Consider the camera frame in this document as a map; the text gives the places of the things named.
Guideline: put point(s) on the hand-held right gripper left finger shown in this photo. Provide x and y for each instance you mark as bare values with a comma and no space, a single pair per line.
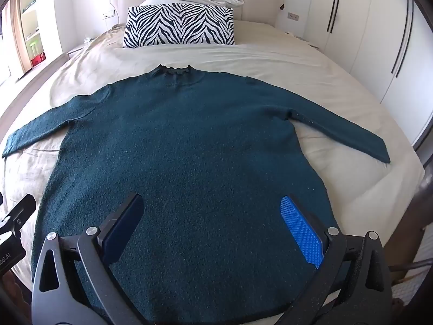
126,221

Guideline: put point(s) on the white wardrobe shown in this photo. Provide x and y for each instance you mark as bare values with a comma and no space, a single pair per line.
365,23

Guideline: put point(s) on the red box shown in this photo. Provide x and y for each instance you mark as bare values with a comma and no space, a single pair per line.
38,60

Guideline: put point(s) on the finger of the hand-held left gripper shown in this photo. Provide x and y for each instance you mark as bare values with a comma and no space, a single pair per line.
21,211

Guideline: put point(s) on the white wall shelf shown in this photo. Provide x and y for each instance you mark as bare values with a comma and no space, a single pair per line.
33,13

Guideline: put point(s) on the wall socket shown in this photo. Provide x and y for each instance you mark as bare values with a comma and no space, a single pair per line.
293,16
109,14

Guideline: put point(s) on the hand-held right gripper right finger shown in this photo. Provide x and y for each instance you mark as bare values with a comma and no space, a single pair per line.
301,230

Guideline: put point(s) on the bed with cream sheet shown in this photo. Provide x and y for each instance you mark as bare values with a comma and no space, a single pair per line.
270,61

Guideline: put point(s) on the zebra print pillow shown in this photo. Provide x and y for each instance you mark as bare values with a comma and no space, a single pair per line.
179,25

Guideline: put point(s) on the green stool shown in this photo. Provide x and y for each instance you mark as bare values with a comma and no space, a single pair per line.
33,45

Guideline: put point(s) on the teal knit sweater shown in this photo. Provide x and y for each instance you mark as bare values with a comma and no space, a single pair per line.
186,142

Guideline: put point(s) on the beige curtain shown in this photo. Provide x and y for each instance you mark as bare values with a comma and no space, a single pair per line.
18,34

